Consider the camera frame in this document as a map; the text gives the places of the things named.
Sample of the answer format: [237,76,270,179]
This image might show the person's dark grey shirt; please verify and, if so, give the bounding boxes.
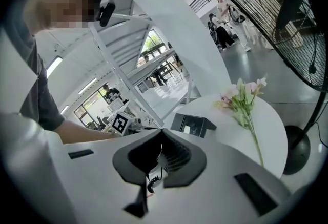
[5,0,65,131]

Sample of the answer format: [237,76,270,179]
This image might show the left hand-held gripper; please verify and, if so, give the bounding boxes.
[109,112,144,135]

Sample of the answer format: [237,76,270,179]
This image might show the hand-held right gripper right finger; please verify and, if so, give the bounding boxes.
[161,128,207,188]

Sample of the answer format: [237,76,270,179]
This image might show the white metal shelving rack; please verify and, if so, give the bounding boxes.
[88,0,203,129]

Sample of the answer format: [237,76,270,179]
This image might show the black tray on table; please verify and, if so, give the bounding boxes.
[170,113,217,138]

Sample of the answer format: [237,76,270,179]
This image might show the person's head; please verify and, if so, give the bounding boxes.
[33,0,103,30]

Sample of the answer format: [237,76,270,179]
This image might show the pink and white artificial flowers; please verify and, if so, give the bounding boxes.
[214,74,269,167]

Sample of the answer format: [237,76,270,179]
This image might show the black head-worn camera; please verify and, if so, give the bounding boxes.
[98,0,116,28]

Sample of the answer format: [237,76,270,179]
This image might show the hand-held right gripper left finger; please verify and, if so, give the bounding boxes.
[112,128,163,186]

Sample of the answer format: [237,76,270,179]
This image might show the person's left forearm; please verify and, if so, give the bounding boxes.
[55,118,121,145]

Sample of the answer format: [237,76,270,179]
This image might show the black cable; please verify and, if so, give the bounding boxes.
[146,142,165,193]

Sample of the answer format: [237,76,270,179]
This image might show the large black floor fan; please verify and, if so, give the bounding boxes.
[186,0,328,175]

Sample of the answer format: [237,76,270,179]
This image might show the round white side table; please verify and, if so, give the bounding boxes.
[163,93,288,180]

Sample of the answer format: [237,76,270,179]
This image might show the dark-framed window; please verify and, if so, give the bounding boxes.
[74,87,122,129]

